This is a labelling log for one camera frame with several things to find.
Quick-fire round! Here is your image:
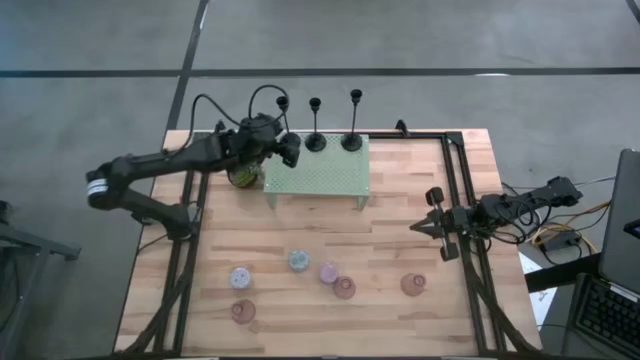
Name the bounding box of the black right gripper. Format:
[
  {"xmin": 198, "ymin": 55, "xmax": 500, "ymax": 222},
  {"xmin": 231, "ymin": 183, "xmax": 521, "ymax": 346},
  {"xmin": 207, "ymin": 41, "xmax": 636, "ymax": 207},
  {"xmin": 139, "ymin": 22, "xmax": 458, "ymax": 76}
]
[{"xmin": 409, "ymin": 187, "xmax": 471, "ymax": 263}]

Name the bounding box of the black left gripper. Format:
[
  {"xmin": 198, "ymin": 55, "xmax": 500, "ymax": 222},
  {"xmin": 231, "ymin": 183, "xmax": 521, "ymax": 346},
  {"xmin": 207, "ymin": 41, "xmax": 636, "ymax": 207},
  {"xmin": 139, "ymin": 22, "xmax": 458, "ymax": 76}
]
[{"xmin": 234, "ymin": 113, "xmax": 302, "ymax": 169}]

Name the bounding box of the pink glass candle holder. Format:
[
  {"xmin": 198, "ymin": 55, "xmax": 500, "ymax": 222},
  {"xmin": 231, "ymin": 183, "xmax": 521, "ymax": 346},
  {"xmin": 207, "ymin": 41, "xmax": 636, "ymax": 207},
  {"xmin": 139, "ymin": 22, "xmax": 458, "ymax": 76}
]
[
  {"xmin": 399, "ymin": 272, "xmax": 428, "ymax": 298},
  {"xmin": 333, "ymin": 275, "xmax": 357, "ymax": 301},
  {"xmin": 230, "ymin": 298, "xmax": 257, "ymax": 325}
]

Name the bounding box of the blue white candle tin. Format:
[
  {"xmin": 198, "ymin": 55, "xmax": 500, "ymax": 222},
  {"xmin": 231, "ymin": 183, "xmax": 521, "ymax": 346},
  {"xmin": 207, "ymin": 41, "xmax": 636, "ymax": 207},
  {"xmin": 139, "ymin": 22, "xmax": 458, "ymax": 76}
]
[
  {"xmin": 229, "ymin": 267, "xmax": 253, "ymax": 291},
  {"xmin": 287, "ymin": 249, "xmax": 311, "ymax": 273}
]

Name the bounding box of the pink patterned candle tin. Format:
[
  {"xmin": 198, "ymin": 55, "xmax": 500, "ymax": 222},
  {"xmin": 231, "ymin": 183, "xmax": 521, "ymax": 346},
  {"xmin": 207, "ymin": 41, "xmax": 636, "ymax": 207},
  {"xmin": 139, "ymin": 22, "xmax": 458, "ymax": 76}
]
[{"xmin": 318, "ymin": 262, "xmax": 341, "ymax": 286}]

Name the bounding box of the green perforated metal riser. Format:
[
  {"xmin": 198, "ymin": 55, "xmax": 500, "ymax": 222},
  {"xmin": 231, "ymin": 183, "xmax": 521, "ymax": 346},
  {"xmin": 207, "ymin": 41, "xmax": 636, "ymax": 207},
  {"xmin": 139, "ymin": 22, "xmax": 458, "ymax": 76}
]
[{"xmin": 262, "ymin": 132, "xmax": 373, "ymax": 211}]

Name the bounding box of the potted succulent plant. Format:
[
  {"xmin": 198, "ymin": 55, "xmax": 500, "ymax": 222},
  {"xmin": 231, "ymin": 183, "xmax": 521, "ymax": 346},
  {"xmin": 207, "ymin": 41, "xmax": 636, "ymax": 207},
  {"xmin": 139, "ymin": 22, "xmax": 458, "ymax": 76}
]
[{"xmin": 227, "ymin": 159, "xmax": 265, "ymax": 190}]

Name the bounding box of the tallest black candlestick holder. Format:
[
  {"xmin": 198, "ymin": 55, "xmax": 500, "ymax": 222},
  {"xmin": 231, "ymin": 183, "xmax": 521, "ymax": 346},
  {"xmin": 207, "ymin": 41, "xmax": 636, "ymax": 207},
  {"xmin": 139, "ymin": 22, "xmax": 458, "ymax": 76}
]
[{"xmin": 340, "ymin": 88, "xmax": 365, "ymax": 153}]

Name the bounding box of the black power adapter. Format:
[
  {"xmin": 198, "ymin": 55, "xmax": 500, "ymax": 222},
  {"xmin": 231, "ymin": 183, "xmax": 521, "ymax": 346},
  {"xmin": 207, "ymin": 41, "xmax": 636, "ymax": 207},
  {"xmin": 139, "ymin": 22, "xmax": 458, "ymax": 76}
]
[{"xmin": 542, "ymin": 233, "xmax": 584, "ymax": 254}]

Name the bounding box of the white paper sheet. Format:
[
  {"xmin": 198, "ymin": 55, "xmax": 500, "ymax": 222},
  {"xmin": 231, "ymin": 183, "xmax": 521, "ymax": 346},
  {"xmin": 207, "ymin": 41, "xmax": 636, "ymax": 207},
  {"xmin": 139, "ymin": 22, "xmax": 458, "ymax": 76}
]
[{"xmin": 517, "ymin": 252, "xmax": 559, "ymax": 326}]

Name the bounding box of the grey laptop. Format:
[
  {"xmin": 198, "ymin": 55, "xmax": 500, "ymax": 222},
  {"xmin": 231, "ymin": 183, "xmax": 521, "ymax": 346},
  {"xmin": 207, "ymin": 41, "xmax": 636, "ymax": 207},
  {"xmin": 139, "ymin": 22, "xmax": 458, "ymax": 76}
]
[{"xmin": 598, "ymin": 148, "xmax": 640, "ymax": 296}]

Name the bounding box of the black keyboard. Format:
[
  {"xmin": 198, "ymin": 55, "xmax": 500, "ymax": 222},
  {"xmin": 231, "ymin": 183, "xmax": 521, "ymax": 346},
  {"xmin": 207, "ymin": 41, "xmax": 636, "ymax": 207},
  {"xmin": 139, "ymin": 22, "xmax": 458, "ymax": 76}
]
[{"xmin": 572, "ymin": 274, "xmax": 640, "ymax": 359}]

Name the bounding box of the grey metal desk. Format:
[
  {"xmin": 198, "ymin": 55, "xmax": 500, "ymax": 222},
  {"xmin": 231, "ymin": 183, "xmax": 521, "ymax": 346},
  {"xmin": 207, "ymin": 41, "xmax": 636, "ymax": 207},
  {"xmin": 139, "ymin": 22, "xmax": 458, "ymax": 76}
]
[{"xmin": 0, "ymin": 199, "xmax": 81, "ymax": 360}]

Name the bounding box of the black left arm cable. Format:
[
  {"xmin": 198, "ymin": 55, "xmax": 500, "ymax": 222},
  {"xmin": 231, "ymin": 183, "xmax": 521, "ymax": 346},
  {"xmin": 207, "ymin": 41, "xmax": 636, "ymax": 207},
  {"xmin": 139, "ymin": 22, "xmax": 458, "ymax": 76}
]
[{"xmin": 187, "ymin": 83, "xmax": 291, "ymax": 132}]

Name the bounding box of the black aluminium table frame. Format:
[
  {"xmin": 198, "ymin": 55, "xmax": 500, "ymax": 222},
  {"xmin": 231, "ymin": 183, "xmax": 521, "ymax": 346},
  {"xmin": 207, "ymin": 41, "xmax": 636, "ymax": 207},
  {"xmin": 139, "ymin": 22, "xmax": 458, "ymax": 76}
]
[{"xmin": 117, "ymin": 119, "xmax": 544, "ymax": 359}]

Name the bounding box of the yellow cable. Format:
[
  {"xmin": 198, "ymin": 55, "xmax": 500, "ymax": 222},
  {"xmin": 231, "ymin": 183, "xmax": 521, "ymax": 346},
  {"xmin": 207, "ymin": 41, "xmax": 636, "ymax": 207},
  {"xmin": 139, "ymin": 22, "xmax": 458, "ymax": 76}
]
[{"xmin": 530, "ymin": 199, "xmax": 614, "ymax": 254}]

